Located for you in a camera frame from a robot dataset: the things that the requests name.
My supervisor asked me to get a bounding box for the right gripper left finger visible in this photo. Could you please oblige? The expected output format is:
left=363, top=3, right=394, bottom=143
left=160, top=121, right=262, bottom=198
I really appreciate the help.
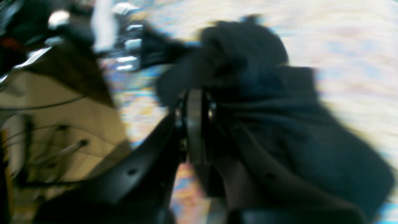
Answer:
left=34, top=89, right=204, bottom=224

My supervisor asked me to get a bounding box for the patterned tile tablecloth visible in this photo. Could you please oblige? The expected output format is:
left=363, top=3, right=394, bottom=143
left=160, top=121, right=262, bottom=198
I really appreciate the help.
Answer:
left=101, top=0, right=397, bottom=224

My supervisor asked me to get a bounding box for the black long-sleeve t-shirt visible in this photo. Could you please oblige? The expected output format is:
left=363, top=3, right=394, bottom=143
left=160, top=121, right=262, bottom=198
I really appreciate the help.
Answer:
left=155, top=17, right=394, bottom=221

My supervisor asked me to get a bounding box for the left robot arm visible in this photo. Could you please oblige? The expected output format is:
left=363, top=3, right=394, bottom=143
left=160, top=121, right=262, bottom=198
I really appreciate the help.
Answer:
left=1, top=0, right=114, bottom=107

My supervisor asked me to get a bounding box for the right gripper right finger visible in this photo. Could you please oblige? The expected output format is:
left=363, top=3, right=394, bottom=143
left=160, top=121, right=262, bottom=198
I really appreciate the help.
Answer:
left=204, top=94, right=365, bottom=224

